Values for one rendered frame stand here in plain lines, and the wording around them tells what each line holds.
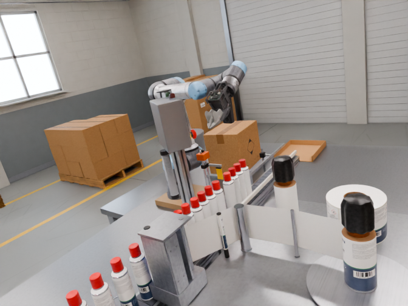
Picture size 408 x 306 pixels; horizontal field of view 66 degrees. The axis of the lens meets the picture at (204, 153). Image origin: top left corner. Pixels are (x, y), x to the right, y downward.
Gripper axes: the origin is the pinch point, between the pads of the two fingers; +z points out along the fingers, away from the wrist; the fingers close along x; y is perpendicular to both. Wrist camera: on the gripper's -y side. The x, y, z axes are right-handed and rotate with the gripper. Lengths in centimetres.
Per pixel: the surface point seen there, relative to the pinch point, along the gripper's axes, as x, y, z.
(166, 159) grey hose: -12.6, 1.4, 18.0
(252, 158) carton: -24, -72, -39
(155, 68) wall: -485, -235, -408
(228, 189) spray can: -2.2, -30.7, 9.6
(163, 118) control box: -7.5, 16.8, 10.5
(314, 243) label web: 41, -28, 28
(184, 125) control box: -3.5, 9.8, 8.0
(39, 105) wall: -539, -114, -162
